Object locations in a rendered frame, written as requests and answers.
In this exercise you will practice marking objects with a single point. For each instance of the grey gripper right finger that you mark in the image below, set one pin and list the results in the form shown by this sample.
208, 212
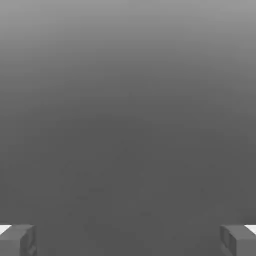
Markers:
239, 241

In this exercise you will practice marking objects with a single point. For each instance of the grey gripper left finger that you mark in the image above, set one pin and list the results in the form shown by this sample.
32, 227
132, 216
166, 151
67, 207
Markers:
17, 241

